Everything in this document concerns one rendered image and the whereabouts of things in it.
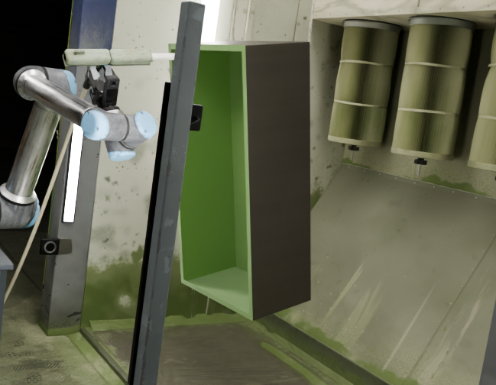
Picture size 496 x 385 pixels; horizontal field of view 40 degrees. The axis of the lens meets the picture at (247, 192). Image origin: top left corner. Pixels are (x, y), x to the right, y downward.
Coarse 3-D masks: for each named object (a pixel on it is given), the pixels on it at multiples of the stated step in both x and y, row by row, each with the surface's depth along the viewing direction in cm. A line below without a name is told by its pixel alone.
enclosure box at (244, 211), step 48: (240, 48) 272; (288, 48) 283; (240, 96) 336; (288, 96) 288; (192, 144) 334; (240, 144) 343; (288, 144) 293; (192, 192) 339; (240, 192) 350; (288, 192) 298; (192, 240) 345; (240, 240) 358; (288, 240) 303; (192, 288) 338; (240, 288) 336; (288, 288) 309
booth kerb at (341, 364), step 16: (256, 320) 426; (272, 320) 411; (288, 336) 397; (304, 336) 384; (320, 352) 371; (336, 352) 360; (336, 368) 359; (352, 368) 349; (368, 384) 338; (384, 384) 329
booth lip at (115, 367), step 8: (80, 328) 377; (88, 336) 366; (96, 344) 357; (104, 352) 347; (104, 360) 344; (112, 360) 339; (112, 368) 334; (120, 368) 331; (120, 376) 325; (128, 384) 316
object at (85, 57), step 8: (72, 56) 225; (80, 56) 227; (88, 56) 228; (96, 56) 230; (104, 56) 231; (112, 56) 233; (120, 56) 234; (128, 56) 235; (136, 56) 237; (144, 56) 238; (152, 56) 241; (160, 56) 243; (168, 56) 244; (64, 64) 228; (72, 64) 227; (80, 64) 229; (88, 64) 230; (96, 64) 232; (104, 64) 233; (112, 64) 235; (120, 64) 237; (128, 64) 239; (136, 64) 240; (144, 64) 242; (88, 80) 242; (88, 88) 247
